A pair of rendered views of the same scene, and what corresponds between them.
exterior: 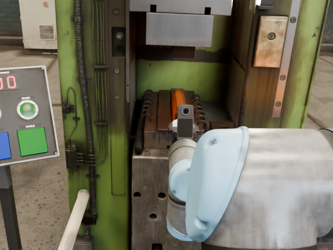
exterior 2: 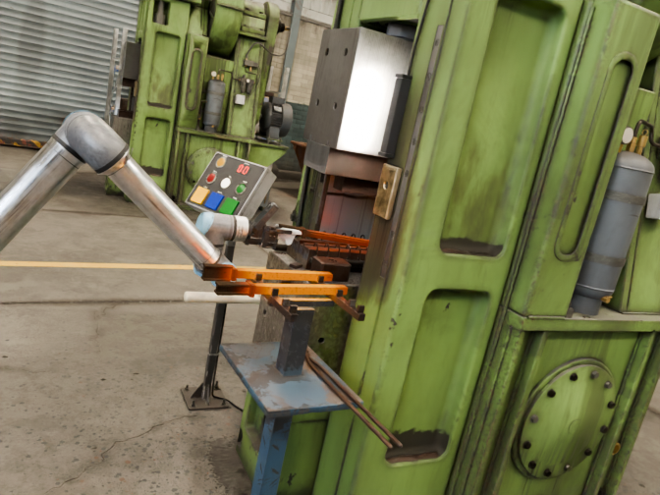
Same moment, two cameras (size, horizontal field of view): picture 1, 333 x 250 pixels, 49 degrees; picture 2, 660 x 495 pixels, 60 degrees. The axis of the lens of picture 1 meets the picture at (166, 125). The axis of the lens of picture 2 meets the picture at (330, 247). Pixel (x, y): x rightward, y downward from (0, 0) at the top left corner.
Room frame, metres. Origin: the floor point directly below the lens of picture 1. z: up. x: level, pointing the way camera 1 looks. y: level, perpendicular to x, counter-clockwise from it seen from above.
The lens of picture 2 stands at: (0.26, -1.93, 1.49)
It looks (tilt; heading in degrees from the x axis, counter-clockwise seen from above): 13 degrees down; 63
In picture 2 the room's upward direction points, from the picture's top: 12 degrees clockwise
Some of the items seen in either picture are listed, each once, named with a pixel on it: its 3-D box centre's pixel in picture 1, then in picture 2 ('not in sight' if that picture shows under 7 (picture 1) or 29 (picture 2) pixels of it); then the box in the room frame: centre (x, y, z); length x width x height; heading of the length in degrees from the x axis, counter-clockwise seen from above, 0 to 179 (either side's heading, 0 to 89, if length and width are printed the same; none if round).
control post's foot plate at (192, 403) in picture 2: not in sight; (205, 390); (1.01, 0.53, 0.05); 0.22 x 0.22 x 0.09; 1
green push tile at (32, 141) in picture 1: (32, 141); (230, 207); (0.94, 0.39, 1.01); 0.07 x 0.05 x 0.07; 116
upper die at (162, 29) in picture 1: (177, 20); (364, 164); (1.31, -0.02, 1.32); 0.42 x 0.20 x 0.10; 1
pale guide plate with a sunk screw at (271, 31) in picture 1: (269, 42); (387, 191); (1.24, -0.34, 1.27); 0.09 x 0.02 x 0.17; 91
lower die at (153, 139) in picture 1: (172, 115); (346, 253); (1.31, -0.02, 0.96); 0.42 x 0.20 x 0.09; 1
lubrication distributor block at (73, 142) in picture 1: (74, 157); not in sight; (1.22, 0.35, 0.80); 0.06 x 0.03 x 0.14; 91
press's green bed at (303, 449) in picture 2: not in sight; (317, 422); (1.32, -0.07, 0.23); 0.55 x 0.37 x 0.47; 1
